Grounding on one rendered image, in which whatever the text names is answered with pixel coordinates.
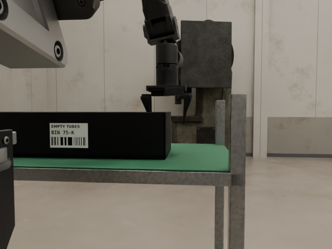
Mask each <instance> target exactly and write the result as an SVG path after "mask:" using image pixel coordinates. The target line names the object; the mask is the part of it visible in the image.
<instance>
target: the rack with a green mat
mask: <svg viewBox="0 0 332 249"><path fill-rule="evenodd" d="M246 115H247V94H246V93H231V94H230V95H229V151H228V150H227V149H226V147H225V100H216V102H215V144H189V143H171V150H170V152H169V154H168V156H167V158H166V159H165V160H140V159H78V158H17V157H13V171H14V180H24V181H59V182H94V183H129V184H164V185H200V186H215V209H214V249H224V186H228V237H227V249H245V185H246Z"/></svg>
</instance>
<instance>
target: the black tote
mask: <svg viewBox="0 0 332 249"><path fill-rule="evenodd" d="M6 129H11V130H12V131H15V132H16V140H17V143H16V144H13V157H17V158H78V159H140V160H165V159H166V158H167V156H168V154H169V152H170V150H171V112H151V113H147V112H0V130H6Z"/></svg>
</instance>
